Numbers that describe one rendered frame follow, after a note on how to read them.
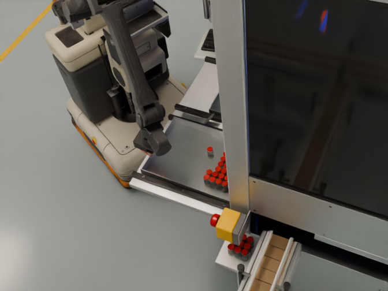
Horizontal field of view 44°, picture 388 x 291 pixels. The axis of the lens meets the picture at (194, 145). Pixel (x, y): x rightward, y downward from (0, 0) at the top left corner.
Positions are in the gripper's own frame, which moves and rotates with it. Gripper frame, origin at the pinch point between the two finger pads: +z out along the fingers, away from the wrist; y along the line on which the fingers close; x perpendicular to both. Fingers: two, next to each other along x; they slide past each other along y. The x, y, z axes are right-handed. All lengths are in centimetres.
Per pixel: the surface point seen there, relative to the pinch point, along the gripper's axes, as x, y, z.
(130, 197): 19, -26, 100
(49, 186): 7, -74, 109
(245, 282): -31, 47, -11
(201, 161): 5.7, 17.2, 1.4
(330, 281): -14, 73, 5
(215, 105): 31.9, 11.5, 3.5
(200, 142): 13.3, 13.3, 2.4
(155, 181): -8.6, 6.2, 1.1
